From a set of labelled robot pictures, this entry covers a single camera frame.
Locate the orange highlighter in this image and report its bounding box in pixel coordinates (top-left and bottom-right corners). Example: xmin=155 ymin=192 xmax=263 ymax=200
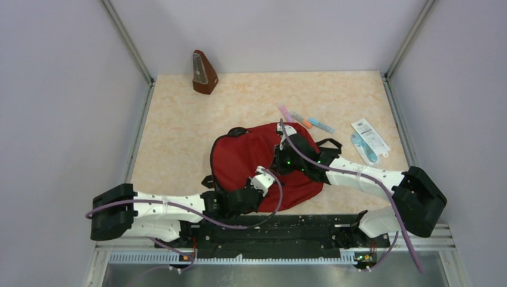
xmin=290 ymin=112 xmax=313 ymax=129

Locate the red backpack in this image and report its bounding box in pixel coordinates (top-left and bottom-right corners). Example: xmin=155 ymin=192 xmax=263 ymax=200
xmin=202 ymin=123 xmax=327 ymax=212

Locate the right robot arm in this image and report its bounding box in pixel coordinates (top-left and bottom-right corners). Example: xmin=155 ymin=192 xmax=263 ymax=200
xmin=275 ymin=133 xmax=447 ymax=246

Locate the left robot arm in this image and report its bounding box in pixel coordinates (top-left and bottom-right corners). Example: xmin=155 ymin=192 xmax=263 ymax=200
xmin=86 ymin=179 xmax=272 ymax=247

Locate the blue correction tape pack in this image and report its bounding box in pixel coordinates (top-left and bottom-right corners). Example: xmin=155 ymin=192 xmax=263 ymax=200
xmin=350 ymin=132 xmax=381 ymax=166

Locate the pink highlighter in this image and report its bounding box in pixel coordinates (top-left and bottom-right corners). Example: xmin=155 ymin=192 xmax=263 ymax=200
xmin=277 ymin=104 xmax=295 ymax=123

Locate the blue highlighter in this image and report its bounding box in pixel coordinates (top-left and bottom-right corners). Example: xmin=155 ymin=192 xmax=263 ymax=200
xmin=308 ymin=118 xmax=335 ymax=134

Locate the brown wooden metronome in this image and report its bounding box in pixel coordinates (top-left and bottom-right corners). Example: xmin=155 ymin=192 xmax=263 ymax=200
xmin=192 ymin=50 xmax=219 ymax=95

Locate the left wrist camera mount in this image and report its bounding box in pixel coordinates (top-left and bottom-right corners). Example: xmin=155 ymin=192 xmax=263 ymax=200
xmin=251 ymin=166 xmax=275 ymax=197

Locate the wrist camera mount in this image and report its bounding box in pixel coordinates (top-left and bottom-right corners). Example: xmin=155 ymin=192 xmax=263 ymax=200
xmin=251 ymin=166 xmax=275 ymax=197
xmin=277 ymin=124 xmax=297 ymax=138

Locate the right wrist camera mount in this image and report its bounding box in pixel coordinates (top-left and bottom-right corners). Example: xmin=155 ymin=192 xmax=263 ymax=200
xmin=277 ymin=124 xmax=297 ymax=138

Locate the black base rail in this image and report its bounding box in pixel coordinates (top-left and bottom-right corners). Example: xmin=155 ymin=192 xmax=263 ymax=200
xmin=166 ymin=215 xmax=390 ymax=259

